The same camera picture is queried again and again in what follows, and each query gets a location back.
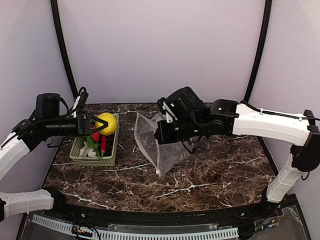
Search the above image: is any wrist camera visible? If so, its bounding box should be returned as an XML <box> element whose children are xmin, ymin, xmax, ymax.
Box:
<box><xmin>70</xmin><ymin>86</ymin><xmax>89</xmax><ymax>118</ymax></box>
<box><xmin>157</xmin><ymin>97</ymin><xmax>178</xmax><ymax>123</ymax></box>

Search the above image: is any black left frame post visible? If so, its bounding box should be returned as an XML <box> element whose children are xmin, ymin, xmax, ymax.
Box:
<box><xmin>50</xmin><ymin>0</ymin><xmax>78</xmax><ymax>99</ymax></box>

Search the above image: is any green perforated plastic basket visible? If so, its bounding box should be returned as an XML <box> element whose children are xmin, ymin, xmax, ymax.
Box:
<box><xmin>69</xmin><ymin>113</ymin><xmax>120</xmax><ymax>167</ymax></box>

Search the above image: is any white slotted cable duct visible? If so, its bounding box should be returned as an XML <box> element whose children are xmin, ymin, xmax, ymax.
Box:
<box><xmin>32</xmin><ymin>214</ymin><xmax>239</xmax><ymax>240</ymax></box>

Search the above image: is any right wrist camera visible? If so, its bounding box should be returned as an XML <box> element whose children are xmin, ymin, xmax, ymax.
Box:
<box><xmin>157</xmin><ymin>97</ymin><xmax>178</xmax><ymax>123</ymax></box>

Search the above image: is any black right frame post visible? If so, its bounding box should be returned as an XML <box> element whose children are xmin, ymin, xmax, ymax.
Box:
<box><xmin>243</xmin><ymin>0</ymin><xmax>273</xmax><ymax>102</ymax></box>

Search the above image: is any black frame post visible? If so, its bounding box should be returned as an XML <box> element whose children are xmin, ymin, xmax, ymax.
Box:
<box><xmin>243</xmin><ymin>0</ymin><xmax>273</xmax><ymax>102</ymax></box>
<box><xmin>50</xmin><ymin>0</ymin><xmax>78</xmax><ymax>99</ymax></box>

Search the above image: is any red chili pepper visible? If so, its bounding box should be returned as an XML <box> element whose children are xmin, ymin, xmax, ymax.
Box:
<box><xmin>91</xmin><ymin>132</ymin><xmax>101</xmax><ymax>143</ymax></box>
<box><xmin>100</xmin><ymin>135</ymin><xmax>107</xmax><ymax>157</ymax></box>

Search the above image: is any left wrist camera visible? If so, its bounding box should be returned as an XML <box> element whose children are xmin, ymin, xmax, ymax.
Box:
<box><xmin>70</xmin><ymin>86</ymin><xmax>89</xmax><ymax>118</ymax></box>

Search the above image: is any clear zip top bag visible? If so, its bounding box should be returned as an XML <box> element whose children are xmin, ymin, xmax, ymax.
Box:
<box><xmin>134</xmin><ymin>112</ymin><xmax>191</xmax><ymax>177</ymax></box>

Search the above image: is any black front table rail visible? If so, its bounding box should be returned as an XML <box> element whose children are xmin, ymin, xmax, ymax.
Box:
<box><xmin>45</xmin><ymin>187</ymin><xmax>301</xmax><ymax>230</ymax></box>

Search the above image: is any white garlic toy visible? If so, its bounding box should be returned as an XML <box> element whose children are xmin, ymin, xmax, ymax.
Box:
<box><xmin>79</xmin><ymin>146</ymin><xmax>97</xmax><ymax>158</ymax></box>

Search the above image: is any yellow lemon toy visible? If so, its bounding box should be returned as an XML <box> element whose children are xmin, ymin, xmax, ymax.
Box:
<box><xmin>98</xmin><ymin>112</ymin><xmax>118</xmax><ymax>136</ymax></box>

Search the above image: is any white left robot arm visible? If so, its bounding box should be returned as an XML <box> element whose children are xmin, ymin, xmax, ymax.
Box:
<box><xmin>0</xmin><ymin>91</ymin><xmax>109</xmax><ymax>220</ymax></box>

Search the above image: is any green leafy vegetable toy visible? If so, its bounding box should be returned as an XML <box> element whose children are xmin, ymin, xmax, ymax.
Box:
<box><xmin>83</xmin><ymin>136</ymin><xmax>101</xmax><ymax>157</ymax></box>

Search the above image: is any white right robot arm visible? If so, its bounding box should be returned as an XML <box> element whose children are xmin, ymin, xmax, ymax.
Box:
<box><xmin>154</xmin><ymin>86</ymin><xmax>320</xmax><ymax>203</ymax></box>

